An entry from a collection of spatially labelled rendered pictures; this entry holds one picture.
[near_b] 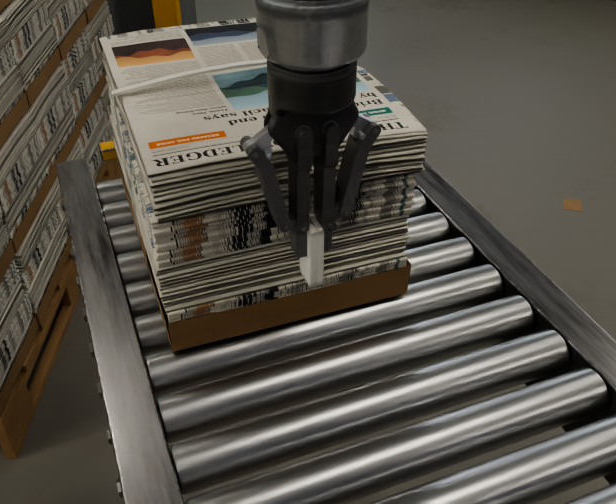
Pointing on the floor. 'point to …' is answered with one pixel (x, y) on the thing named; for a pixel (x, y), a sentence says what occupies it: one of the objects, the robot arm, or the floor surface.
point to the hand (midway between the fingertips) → (311, 251)
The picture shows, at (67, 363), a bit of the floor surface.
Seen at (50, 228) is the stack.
